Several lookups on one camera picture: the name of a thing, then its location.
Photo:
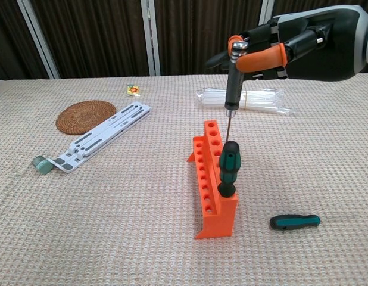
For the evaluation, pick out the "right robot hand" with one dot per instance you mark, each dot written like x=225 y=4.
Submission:
x=321 y=44

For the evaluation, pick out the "silver black precision screwdriver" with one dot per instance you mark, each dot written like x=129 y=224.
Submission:
x=234 y=89

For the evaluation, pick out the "large green black screwdriver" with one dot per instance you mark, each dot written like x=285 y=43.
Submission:
x=228 y=167

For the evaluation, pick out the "small green black screwdriver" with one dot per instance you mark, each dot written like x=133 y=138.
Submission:
x=291 y=222

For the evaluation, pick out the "orange screwdriver holder rack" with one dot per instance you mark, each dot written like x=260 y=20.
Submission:
x=219 y=220

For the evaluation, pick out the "white folding laptop stand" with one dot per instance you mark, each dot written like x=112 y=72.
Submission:
x=100 y=135

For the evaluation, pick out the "bundle of clear straws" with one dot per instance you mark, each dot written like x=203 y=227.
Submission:
x=261 y=99

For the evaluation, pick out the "yellow candy packet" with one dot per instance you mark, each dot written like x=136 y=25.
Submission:
x=132 y=90

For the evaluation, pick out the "round woven rattan coaster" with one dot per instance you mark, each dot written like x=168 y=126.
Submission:
x=82 y=117

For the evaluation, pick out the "beige woven tablecloth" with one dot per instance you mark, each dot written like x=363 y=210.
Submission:
x=127 y=208

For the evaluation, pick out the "small green translucent block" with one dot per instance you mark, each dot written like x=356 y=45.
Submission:
x=41 y=165

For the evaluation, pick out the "white aluminium partition post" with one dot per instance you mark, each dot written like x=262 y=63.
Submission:
x=268 y=10
x=150 y=38
x=38 y=38

